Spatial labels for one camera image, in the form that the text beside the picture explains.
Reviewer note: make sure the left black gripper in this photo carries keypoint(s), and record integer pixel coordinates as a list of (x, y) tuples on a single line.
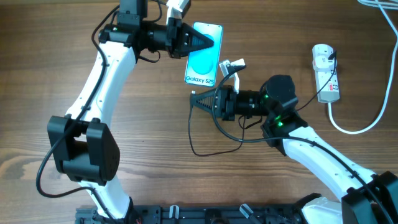
[(176, 38)]

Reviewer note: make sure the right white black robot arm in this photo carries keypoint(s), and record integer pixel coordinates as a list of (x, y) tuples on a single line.
[(363, 196)]

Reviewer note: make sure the black mounting rail base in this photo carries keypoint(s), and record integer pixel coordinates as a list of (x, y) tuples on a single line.
[(144, 214)]

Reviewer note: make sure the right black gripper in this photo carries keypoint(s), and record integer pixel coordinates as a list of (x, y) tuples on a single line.
[(227, 106)]

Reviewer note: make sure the white power strip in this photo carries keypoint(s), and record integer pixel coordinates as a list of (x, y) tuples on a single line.
[(326, 82)]

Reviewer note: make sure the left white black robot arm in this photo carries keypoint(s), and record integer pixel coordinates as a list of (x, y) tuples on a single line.
[(82, 145)]

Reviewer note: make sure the white usb charger adapter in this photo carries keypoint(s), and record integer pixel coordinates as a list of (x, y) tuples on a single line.
[(323, 63)]

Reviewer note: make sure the blue screen smartphone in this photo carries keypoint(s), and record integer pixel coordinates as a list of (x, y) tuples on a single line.
[(202, 65)]

